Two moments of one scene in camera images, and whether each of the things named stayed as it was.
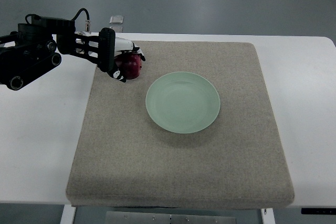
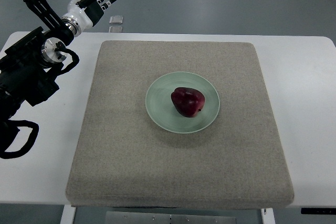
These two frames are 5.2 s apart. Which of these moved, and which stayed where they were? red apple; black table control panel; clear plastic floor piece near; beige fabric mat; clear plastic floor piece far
Moved: red apple
Stayed: clear plastic floor piece near; clear plastic floor piece far; black table control panel; beige fabric mat
